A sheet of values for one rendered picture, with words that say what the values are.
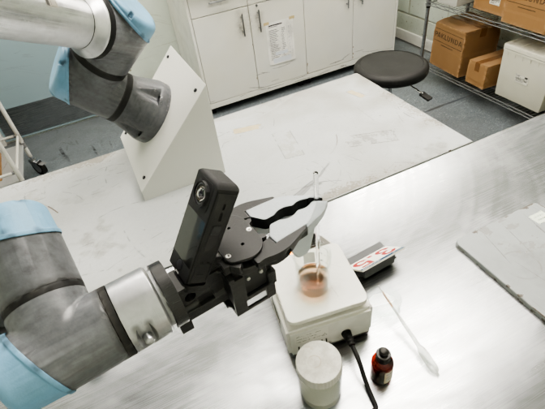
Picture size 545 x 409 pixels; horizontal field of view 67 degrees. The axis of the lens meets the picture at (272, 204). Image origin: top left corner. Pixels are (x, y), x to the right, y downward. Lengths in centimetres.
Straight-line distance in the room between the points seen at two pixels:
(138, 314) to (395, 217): 57
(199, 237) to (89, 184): 72
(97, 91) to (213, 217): 61
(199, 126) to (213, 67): 212
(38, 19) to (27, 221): 40
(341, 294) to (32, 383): 38
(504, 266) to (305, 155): 49
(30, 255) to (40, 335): 8
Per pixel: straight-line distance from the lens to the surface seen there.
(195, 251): 41
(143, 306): 41
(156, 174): 95
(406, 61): 213
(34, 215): 47
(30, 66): 346
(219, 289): 46
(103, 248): 91
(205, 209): 39
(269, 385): 64
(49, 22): 79
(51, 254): 45
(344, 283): 62
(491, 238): 83
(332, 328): 62
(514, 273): 79
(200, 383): 66
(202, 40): 295
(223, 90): 311
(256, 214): 47
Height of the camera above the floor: 148
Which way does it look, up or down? 41 degrees down
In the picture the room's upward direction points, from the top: 8 degrees counter-clockwise
